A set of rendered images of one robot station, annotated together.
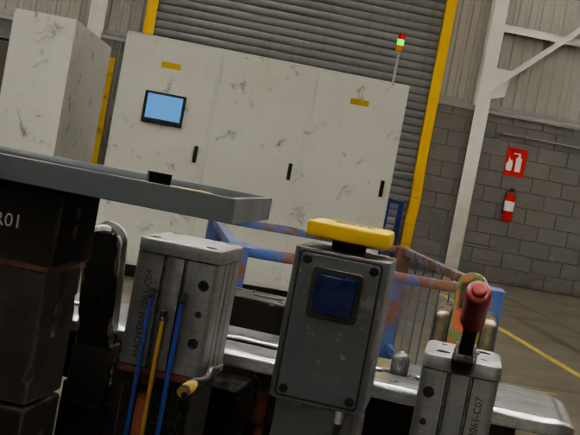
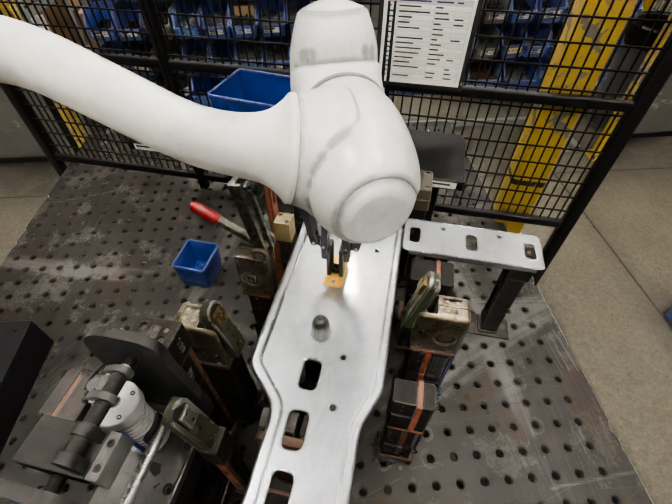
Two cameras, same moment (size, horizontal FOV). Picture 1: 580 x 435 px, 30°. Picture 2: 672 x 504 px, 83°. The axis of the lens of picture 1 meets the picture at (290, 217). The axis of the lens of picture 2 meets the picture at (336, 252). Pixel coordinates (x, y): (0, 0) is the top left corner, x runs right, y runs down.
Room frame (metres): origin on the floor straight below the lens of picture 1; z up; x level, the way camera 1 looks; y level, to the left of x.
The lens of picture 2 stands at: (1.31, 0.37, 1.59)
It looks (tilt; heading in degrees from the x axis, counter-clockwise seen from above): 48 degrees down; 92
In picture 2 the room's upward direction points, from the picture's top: straight up
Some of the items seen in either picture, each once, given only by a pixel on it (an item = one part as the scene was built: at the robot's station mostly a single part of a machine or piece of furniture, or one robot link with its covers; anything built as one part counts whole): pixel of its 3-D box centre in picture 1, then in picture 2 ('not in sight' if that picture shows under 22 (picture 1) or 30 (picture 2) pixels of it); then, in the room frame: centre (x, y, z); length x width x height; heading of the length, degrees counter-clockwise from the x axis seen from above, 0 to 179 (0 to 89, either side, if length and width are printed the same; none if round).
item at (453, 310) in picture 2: not in sight; (428, 354); (1.48, 0.75, 0.87); 0.12 x 0.09 x 0.35; 171
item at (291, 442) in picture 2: not in sight; (303, 455); (1.24, 0.56, 0.84); 0.12 x 0.05 x 0.29; 171
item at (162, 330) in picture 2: not in sight; (192, 391); (1.04, 0.64, 0.91); 0.07 x 0.05 x 0.42; 171
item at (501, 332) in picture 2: not in sight; (503, 294); (1.69, 0.93, 0.84); 0.11 x 0.06 x 0.29; 171
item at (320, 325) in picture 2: not in sight; (320, 327); (1.27, 0.72, 1.02); 0.03 x 0.03 x 0.07
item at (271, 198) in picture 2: not in sight; (279, 247); (1.15, 0.97, 0.95); 0.03 x 0.01 x 0.50; 81
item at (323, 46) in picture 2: not in sight; (335, 79); (1.29, 0.83, 1.40); 0.13 x 0.11 x 0.16; 102
